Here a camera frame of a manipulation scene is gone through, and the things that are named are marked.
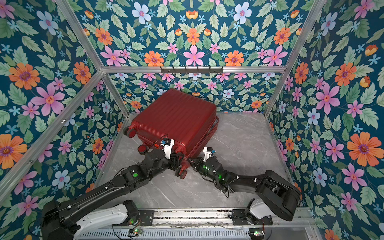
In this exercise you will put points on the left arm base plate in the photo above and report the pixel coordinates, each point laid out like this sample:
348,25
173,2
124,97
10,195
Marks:
143,218

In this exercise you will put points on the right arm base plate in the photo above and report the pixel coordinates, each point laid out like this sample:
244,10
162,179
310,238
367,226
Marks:
240,218

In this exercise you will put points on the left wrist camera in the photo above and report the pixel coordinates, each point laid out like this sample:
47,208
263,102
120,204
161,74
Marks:
167,145

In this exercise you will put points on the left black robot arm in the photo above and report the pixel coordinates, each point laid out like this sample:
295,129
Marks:
70,219

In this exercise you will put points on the aluminium cage frame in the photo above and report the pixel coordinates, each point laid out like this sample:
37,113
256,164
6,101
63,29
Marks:
102,72

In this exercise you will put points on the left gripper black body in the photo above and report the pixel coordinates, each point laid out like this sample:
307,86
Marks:
174,162

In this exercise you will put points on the red hard-shell suitcase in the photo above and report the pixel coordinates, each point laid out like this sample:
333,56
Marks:
188,120

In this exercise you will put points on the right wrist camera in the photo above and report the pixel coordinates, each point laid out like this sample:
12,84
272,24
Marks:
208,153

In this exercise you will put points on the metal hook rail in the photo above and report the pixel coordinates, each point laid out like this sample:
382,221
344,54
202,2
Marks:
191,70

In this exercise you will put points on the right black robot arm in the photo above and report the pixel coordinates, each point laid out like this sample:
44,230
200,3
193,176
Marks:
275,194

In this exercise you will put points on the white slotted cable duct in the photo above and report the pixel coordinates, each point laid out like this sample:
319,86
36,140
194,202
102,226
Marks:
168,234

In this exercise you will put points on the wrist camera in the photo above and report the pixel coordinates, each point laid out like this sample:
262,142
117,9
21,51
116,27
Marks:
167,145
208,153

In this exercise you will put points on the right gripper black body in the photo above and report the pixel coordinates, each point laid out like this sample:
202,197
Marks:
203,168

